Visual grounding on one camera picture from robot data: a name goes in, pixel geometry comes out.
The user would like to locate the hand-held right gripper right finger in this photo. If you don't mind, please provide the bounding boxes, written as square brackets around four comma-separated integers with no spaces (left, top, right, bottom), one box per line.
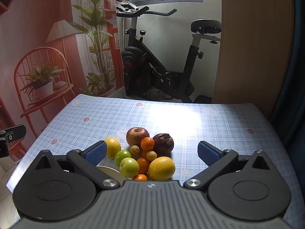
[183,141,278,189]

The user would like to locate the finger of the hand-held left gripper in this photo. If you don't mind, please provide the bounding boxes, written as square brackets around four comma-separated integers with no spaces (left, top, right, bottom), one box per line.
[0,124,26,158]

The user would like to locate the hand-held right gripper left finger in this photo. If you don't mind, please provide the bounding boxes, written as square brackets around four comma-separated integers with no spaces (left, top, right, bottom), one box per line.
[33,140,121,189]

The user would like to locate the yellow lemon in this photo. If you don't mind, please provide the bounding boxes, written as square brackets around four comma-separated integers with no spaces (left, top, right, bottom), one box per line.
[147,156,176,181]
[104,137,122,158]

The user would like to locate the blue plaid tablecloth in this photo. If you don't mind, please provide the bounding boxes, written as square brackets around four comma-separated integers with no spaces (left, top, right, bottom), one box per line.
[6,94,305,229]

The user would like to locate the red apple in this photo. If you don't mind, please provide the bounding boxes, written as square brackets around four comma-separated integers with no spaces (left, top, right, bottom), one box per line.
[126,127,150,146]

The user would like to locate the dark purple mangosteen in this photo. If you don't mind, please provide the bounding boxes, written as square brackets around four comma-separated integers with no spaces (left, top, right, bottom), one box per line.
[152,133,174,154]

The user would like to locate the black shoe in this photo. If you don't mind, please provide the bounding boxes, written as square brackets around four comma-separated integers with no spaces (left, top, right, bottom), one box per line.
[193,95,213,104]

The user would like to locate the black exercise bike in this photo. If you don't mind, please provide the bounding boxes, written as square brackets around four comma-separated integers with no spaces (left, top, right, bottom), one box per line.
[116,0,222,103]

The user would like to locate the dark blue curtain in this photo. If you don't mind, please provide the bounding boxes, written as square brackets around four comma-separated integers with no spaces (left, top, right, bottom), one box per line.
[269,0,305,153]

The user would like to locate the wooden cabinet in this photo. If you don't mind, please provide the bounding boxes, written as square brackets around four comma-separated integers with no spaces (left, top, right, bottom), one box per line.
[212,0,294,120]

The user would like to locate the printed wall poster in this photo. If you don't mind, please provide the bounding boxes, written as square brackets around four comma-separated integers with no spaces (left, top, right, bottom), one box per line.
[0,0,124,163]

